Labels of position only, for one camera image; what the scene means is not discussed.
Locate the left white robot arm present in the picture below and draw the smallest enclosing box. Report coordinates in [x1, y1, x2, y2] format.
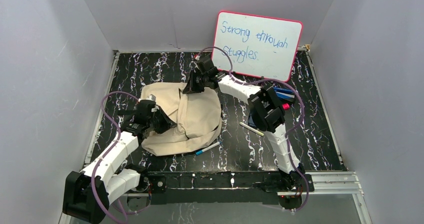
[62, 95, 177, 224]

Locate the red pink highlighter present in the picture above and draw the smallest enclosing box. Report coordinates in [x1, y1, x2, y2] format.
[282, 103, 291, 110]

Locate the blue black stapler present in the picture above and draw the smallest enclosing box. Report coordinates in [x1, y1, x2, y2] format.
[273, 87, 296, 104]

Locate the beige canvas backpack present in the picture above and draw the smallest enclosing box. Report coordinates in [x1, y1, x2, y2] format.
[141, 82, 222, 157]

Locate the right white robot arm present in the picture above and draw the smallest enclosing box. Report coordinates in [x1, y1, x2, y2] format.
[182, 55, 305, 191]

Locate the white marker pale cap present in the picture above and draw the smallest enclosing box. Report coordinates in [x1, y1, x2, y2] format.
[239, 122, 264, 137]

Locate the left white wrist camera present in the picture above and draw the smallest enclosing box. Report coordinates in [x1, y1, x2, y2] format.
[146, 94, 157, 103]

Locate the white marker blue cap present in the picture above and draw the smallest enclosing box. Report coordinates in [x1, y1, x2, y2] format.
[195, 142, 221, 156]

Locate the pink framed whiteboard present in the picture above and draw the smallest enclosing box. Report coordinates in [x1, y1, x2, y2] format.
[211, 11, 303, 81]

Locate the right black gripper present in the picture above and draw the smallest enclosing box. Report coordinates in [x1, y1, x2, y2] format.
[184, 69, 210, 93]

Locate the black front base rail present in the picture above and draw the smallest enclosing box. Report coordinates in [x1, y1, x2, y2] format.
[146, 171, 286, 205]

